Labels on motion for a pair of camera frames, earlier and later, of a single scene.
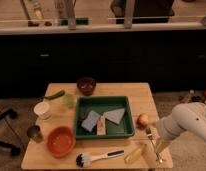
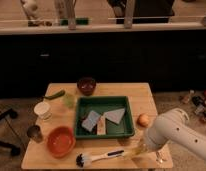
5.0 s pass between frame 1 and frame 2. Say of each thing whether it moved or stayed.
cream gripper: moved
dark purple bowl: stayed
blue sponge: stayed
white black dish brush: stayed
